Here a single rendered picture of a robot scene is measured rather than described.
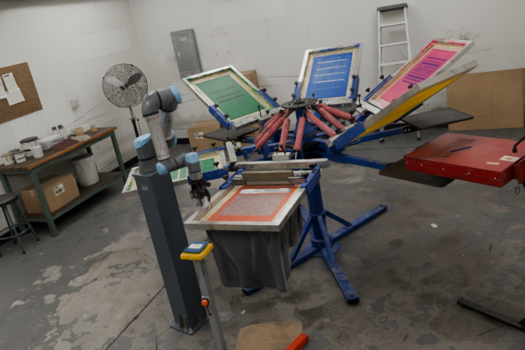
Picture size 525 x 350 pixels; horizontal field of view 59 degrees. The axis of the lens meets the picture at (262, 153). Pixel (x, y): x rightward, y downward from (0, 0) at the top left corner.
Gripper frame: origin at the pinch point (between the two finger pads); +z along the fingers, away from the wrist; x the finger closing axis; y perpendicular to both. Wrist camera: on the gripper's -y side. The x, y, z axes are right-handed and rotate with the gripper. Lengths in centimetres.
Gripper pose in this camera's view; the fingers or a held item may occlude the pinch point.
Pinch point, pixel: (205, 207)
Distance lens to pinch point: 288.9
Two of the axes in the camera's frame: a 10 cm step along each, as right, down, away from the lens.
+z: 1.7, 9.4, 2.8
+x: 9.1, -0.5, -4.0
